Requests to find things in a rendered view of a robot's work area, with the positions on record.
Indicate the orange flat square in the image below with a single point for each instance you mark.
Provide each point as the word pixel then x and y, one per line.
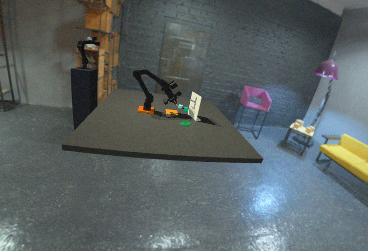
pixel 169 111

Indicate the cream flat panel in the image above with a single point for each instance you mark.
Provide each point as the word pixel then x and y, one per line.
pixel 194 106

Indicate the green flat square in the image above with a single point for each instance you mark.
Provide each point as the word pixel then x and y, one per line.
pixel 185 123

